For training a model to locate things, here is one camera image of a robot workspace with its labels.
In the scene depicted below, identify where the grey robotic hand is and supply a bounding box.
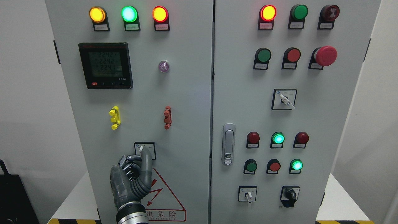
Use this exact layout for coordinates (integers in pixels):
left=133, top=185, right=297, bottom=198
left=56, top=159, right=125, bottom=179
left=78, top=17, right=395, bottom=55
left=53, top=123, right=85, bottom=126
left=110, top=147, right=152, bottom=210

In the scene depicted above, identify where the white lever rotary switch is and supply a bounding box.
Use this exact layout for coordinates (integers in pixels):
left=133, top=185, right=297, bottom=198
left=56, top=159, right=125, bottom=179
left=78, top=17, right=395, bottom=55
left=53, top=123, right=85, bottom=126
left=272, top=88, right=297, bottom=110
left=238, top=186, right=257, bottom=204
left=134, top=142, right=156, bottom=160

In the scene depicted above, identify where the red electrical warning triangle sticker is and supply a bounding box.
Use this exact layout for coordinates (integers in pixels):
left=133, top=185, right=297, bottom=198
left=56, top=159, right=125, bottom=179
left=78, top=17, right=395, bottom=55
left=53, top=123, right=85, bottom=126
left=141, top=168, right=187, bottom=222

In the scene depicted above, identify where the white platform with hazard stripes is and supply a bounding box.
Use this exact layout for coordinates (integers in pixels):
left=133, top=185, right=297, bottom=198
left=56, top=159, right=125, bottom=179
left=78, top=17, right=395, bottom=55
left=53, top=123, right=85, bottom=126
left=48, top=173, right=374, bottom=224

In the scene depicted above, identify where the yellow plastic clip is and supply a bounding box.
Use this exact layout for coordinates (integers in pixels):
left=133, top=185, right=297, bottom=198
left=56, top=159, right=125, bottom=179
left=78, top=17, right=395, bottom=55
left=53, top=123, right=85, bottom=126
left=109, top=106, right=121, bottom=130

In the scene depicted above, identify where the red-brown plastic clip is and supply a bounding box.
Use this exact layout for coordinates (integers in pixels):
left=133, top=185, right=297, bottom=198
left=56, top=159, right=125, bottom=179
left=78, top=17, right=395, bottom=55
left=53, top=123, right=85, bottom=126
left=164, top=106, right=172, bottom=129

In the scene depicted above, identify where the grey left cabinet door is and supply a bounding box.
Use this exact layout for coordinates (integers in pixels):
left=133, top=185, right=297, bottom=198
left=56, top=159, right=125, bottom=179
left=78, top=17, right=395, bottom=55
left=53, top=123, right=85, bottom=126
left=45, top=0, right=213, bottom=224

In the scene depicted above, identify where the grey cabinet door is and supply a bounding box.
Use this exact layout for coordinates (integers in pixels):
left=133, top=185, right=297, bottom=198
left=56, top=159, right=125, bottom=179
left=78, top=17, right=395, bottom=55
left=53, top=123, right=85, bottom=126
left=211, top=0, right=381, bottom=224
left=45, top=0, right=213, bottom=224

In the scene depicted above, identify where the black digital power meter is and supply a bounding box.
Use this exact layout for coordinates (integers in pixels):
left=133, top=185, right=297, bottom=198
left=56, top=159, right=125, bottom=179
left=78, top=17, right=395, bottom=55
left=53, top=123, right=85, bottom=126
left=78, top=42, right=133, bottom=89

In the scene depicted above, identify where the black bag at left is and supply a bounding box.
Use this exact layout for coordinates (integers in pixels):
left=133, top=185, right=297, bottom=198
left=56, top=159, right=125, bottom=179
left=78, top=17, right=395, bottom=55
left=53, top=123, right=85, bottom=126
left=0, top=160, right=39, bottom=224

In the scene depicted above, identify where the small purple clear lamp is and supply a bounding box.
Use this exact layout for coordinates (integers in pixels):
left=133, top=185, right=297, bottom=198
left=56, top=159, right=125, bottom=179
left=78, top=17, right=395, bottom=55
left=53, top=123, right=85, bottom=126
left=158, top=60, right=170, bottom=73

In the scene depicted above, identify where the dark red indicator light left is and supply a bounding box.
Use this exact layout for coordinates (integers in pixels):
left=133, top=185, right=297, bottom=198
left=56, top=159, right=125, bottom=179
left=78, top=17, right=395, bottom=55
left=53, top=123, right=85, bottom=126
left=246, top=131, right=260, bottom=149

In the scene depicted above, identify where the dark red indicator light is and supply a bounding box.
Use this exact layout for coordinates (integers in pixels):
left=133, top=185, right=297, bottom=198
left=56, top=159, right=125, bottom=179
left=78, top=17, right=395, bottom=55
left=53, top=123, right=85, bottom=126
left=246, top=131, right=260, bottom=149
left=293, top=132, right=309, bottom=149

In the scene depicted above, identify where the red push button lower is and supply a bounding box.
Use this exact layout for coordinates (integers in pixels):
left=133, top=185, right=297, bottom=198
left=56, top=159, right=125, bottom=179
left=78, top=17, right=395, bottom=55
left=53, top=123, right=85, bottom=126
left=266, top=159, right=281, bottom=174

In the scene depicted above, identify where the red push button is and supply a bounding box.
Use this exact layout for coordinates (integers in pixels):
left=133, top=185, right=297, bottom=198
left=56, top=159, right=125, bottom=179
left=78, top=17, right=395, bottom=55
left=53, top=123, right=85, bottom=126
left=281, top=47, right=301, bottom=70
left=266, top=159, right=281, bottom=174

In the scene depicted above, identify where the green lit indicator light middle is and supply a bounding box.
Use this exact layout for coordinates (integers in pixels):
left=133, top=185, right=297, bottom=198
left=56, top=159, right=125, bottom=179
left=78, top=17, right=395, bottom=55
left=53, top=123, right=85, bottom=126
left=270, top=132, right=285, bottom=148

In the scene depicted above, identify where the green lit indicator light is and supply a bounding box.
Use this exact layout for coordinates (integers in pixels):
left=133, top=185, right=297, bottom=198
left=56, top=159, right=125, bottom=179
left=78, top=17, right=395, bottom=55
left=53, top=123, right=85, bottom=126
left=270, top=132, right=285, bottom=148
left=121, top=6, right=141, bottom=31

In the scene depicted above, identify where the green lit push button lower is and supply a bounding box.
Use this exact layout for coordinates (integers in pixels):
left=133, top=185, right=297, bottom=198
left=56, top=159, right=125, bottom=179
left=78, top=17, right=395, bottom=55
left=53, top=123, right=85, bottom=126
left=289, top=159, right=303, bottom=174

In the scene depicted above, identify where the green lit indicator light top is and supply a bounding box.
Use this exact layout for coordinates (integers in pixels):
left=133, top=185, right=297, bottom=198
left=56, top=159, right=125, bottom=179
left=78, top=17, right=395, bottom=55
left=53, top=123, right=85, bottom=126
left=121, top=6, right=141, bottom=31

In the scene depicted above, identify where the yellow indicator light top left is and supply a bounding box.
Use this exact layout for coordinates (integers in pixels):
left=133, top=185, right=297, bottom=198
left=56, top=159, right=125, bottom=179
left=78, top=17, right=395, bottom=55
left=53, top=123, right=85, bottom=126
left=89, top=6, right=110, bottom=31

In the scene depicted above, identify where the red lit indicator light left door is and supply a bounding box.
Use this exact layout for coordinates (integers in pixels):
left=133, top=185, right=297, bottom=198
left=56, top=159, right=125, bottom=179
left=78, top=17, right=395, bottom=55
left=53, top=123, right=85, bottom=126
left=152, top=6, right=170, bottom=31

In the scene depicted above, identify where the red lit indicator light door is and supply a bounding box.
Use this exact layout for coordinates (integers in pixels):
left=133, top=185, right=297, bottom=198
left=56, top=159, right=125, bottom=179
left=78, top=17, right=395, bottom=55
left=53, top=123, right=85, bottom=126
left=258, top=4, right=277, bottom=30
left=152, top=6, right=170, bottom=31

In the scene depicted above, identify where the dark red indicator light right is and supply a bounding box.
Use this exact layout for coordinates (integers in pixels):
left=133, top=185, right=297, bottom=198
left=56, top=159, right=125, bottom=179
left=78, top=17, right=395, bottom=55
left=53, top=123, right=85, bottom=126
left=293, top=132, right=309, bottom=149

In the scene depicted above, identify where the green push button upper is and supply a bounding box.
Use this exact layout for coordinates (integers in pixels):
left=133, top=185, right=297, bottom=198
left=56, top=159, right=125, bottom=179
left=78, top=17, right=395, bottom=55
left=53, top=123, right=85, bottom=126
left=253, top=47, right=272, bottom=70

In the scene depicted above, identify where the grey right cabinet door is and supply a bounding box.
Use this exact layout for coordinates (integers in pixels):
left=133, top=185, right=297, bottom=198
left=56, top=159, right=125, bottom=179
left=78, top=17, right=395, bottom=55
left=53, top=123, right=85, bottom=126
left=211, top=0, right=381, bottom=224

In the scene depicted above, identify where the red push button upper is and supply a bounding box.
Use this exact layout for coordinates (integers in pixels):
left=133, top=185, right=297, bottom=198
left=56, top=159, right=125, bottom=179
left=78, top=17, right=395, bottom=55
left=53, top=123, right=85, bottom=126
left=281, top=47, right=301, bottom=70

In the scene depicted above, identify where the red lit indicator light right door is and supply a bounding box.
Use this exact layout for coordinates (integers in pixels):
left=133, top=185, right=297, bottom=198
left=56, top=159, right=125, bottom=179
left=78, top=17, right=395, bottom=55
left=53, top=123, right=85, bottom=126
left=258, top=4, right=277, bottom=30

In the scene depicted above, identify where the red emergency stop mushroom button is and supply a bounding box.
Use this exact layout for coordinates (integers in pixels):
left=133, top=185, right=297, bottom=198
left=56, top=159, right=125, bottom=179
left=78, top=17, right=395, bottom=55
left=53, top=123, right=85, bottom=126
left=308, top=45, right=337, bottom=70

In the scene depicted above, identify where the green unlit indicator top right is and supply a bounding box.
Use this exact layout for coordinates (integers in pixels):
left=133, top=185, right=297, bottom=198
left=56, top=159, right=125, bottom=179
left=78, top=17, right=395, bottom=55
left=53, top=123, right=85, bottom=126
left=288, top=4, right=308, bottom=29

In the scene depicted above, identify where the dark red buzzer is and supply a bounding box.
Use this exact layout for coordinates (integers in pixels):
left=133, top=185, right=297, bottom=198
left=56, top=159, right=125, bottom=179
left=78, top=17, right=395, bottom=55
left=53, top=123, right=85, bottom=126
left=317, top=5, right=340, bottom=30

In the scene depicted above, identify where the silver cabinet door handle lock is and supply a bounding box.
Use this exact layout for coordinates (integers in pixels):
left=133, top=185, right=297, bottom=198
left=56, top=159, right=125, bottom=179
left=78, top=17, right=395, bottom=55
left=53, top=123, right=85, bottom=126
left=221, top=123, right=236, bottom=166

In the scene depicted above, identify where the black knob selector switch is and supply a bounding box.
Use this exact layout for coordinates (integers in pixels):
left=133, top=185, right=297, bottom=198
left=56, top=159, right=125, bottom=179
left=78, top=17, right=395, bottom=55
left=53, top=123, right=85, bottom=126
left=280, top=185, right=300, bottom=208

